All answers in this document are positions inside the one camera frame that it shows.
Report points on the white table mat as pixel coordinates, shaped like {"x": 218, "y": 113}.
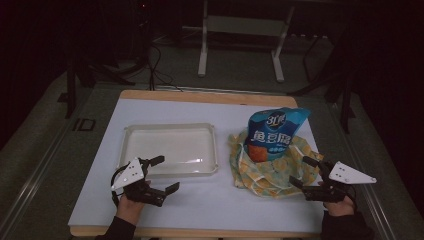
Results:
{"x": 200, "y": 206}

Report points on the yellow patterned cloth bag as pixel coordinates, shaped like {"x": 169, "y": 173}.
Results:
{"x": 263, "y": 176}

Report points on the white metal stand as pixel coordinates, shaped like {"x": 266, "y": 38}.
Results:
{"x": 240, "y": 25}

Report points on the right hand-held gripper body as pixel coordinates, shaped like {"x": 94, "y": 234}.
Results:
{"x": 348, "y": 176}

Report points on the person's left hand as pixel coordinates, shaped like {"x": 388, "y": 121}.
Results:
{"x": 128, "y": 210}

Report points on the blue snack bag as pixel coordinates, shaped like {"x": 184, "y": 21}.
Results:
{"x": 273, "y": 133}

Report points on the black stand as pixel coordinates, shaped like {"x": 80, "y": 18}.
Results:
{"x": 345, "y": 100}
{"x": 71, "y": 83}

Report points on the white plastic tray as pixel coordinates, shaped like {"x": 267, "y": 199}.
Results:
{"x": 173, "y": 146}

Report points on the person's right hand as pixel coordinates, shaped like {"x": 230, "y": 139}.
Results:
{"x": 340, "y": 208}

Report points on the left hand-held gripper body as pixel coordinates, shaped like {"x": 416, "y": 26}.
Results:
{"x": 128, "y": 175}

